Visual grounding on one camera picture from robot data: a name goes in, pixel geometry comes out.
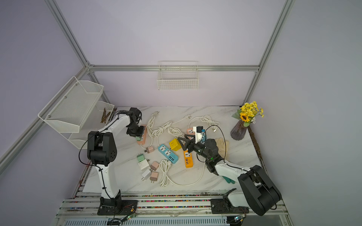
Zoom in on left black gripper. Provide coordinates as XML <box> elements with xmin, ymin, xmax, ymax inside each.
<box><xmin>127</xmin><ymin>122</ymin><xmax>145</xmax><ymax>137</ymax></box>

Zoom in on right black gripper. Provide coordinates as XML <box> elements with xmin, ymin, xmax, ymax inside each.
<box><xmin>179</xmin><ymin>134</ymin><xmax>211</xmax><ymax>160</ymax></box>

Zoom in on orange power strip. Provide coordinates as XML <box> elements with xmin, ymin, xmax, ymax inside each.
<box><xmin>183</xmin><ymin>150</ymin><xmax>193</xmax><ymax>168</ymax></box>

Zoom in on pink charger plug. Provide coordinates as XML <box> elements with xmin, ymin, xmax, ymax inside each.
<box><xmin>144</xmin><ymin>146</ymin><xmax>154</xmax><ymax>153</ymax></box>
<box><xmin>150</xmin><ymin>161</ymin><xmax>159</xmax><ymax>171</ymax></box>
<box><xmin>150</xmin><ymin>171</ymin><xmax>159</xmax><ymax>183</ymax></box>

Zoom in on yellow cube socket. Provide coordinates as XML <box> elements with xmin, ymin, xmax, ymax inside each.
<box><xmin>169</xmin><ymin>138</ymin><xmax>182</xmax><ymax>151</ymax></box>

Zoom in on white charger plug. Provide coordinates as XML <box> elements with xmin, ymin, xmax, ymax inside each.
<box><xmin>138</xmin><ymin>159</ymin><xmax>150</xmax><ymax>171</ymax></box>
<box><xmin>141</xmin><ymin>169</ymin><xmax>152</xmax><ymax>181</ymax></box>

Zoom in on blue power strip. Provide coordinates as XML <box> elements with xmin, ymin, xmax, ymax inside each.
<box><xmin>158</xmin><ymin>145</ymin><xmax>179</xmax><ymax>164</ymax></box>

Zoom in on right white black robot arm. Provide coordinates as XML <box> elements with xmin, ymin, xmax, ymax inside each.
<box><xmin>178</xmin><ymin>135</ymin><xmax>282</xmax><ymax>216</ymax></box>

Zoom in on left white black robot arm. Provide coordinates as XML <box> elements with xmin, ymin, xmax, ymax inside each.
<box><xmin>78</xmin><ymin>107</ymin><xmax>144</xmax><ymax>200</ymax></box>

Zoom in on beige work glove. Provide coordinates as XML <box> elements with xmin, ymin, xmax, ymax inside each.
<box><xmin>215</xmin><ymin>138</ymin><xmax>229</xmax><ymax>158</ymax></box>

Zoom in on pink power strip left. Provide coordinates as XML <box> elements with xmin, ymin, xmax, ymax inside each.
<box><xmin>137</xmin><ymin>125</ymin><xmax>148</xmax><ymax>145</ymax></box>

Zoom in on pink power strip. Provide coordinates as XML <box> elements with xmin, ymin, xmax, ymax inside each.
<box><xmin>137</xmin><ymin>125</ymin><xmax>148</xmax><ymax>145</ymax></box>
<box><xmin>186</xmin><ymin>128</ymin><xmax>195</xmax><ymax>135</ymax></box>

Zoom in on pink power strip right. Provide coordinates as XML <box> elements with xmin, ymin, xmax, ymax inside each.
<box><xmin>186</xmin><ymin>128</ymin><xmax>195</xmax><ymax>135</ymax></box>

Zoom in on brown twigs on shelf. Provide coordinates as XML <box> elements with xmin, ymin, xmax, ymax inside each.
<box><xmin>101</xmin><ymin>108</ymin><xmax>111</xmax><ymax>123</ymax></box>

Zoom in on dark purple glass vase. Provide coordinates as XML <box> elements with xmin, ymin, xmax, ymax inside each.
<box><xmin>230</xmin><ymin>121</ymin><xmax>248</xmax><ymax>141</ymax></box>

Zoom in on green rubber glove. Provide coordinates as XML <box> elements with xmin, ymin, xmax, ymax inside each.
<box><xmin>223</xmin><ymin>176</ymin><xmax>235</xmax><ymax>184</ymax></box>

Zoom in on yellow artificial flower bouquet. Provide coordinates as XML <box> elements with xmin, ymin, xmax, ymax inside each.
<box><xmin>232</xmin><ymin>101</ymin><xmax>265</xmax><ymax>128</ymax></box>

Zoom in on white two-tier mesh shelf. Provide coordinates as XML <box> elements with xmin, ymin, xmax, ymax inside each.
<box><xmin>38</xmin><ymin>77</ymin><xmax>114</xmax><ymax>149</ymax></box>

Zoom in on white tangled cable back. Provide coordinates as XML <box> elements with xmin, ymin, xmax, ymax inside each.
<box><xmin>144</xmin><ymin>111</ymin><xmax>221</xmax><ymax>147</ymax></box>

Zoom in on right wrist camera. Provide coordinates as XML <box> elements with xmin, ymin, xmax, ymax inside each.
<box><xmin>193</xmin><ymin>126</ymin><xmax>206</xmax><ymax>143</ymax></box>

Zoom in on coiled white cable front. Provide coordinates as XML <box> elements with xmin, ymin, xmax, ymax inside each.
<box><xmin>159</xmin><ymin>159</ymin><xmax>206</xmax><ymax>187</ymax></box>

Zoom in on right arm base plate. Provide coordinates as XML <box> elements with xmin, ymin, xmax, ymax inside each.
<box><xmin>210</xmin><ymin>198</ymin><xmax>249</xmax><ymax>214</ymax></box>

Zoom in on white wire wall basket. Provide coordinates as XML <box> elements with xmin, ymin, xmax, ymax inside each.
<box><xmin>157</xmin><ymin>61</ymin><xmax>199</xmax><ymax>90</ymax></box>

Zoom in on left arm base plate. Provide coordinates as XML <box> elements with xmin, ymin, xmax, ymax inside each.
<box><xmin>97</xmin><ymin>198</ymin><xmax>138</xmax><ymax>216</ymax></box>

